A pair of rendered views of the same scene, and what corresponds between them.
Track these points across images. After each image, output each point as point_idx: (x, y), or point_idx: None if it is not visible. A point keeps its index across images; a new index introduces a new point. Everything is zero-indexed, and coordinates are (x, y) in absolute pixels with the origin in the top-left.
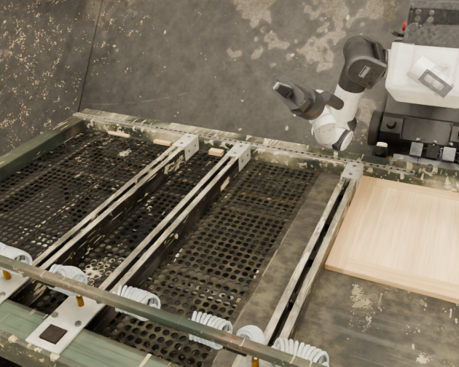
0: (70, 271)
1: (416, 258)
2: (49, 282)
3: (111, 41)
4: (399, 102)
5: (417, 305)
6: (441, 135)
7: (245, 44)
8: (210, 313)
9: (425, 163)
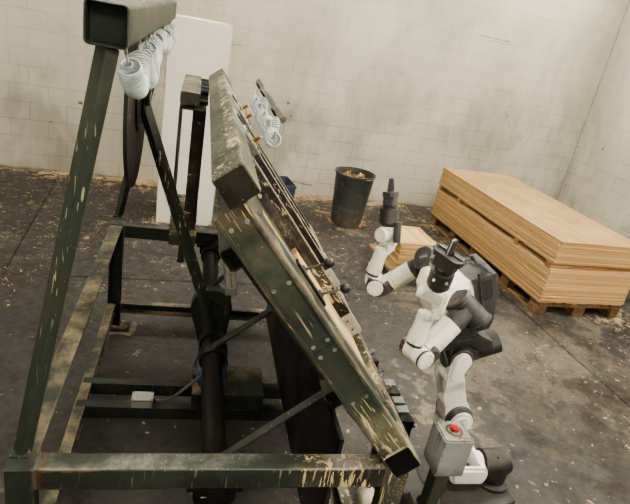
0: (266, 103)
1: None
2: (263, 89)
3: (361, 297)
4: (421, 455)
5: None
6: (411, 487)
7: (406, 368)
8: (191, 312)
9: None
